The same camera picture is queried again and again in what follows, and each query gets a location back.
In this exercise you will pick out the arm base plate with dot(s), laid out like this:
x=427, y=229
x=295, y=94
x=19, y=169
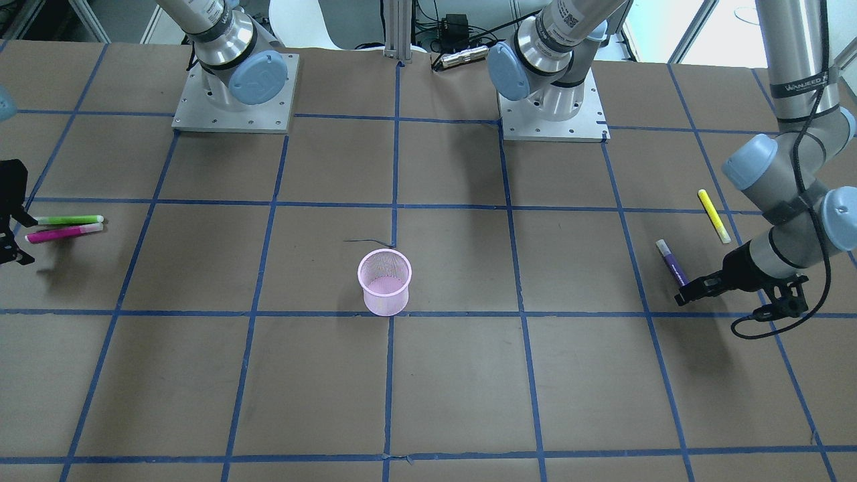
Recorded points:
x=557, y=113
x=207, y=106

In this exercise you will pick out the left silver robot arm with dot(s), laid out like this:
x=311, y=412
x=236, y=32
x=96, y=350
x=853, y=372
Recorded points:
x=808, y=222

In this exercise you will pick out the pink marker pen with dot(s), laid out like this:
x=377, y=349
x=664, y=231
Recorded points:
x=63, y=233

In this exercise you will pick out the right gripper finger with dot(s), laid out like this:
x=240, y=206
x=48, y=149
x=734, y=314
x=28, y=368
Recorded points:
x=22, y=217
x=11, y=252

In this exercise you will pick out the green marker pen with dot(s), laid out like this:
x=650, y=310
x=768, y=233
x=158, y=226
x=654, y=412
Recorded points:
x=68, y=220

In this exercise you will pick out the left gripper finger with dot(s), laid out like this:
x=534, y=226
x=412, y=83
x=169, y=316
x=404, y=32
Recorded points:
x=691, y=293
x=707, y=280

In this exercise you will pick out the pink mesh cup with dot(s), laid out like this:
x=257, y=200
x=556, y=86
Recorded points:
x=384, y=276

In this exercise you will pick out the yellow marker pen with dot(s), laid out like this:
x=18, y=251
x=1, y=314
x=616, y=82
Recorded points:
x=714, y=216

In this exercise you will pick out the purple marker pen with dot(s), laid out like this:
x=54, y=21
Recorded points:
x=671, y=262

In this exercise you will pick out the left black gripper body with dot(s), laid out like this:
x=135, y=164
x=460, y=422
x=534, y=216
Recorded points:
x=735, y=261

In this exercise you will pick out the aluminium frame post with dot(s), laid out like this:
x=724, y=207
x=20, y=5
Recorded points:
x=396, y=23

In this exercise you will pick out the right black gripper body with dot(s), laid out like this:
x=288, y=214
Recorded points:
x=13, y=189

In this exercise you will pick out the white power strip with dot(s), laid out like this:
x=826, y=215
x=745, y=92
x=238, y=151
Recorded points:
x=445, y=61

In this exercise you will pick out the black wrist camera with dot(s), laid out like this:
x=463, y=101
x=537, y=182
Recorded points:
x=786, y=298

